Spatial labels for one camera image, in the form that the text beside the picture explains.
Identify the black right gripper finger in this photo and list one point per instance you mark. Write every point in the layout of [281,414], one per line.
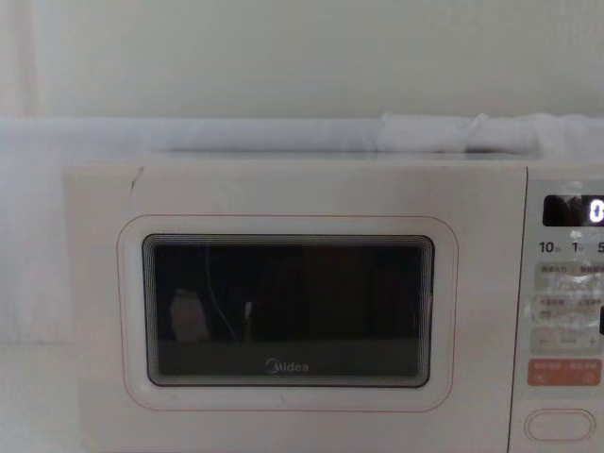
[602,321]

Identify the oven control panel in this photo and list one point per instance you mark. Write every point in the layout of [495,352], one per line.
[566,292]

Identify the cream microwave oven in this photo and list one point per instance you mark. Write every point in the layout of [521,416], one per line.
[292,193]

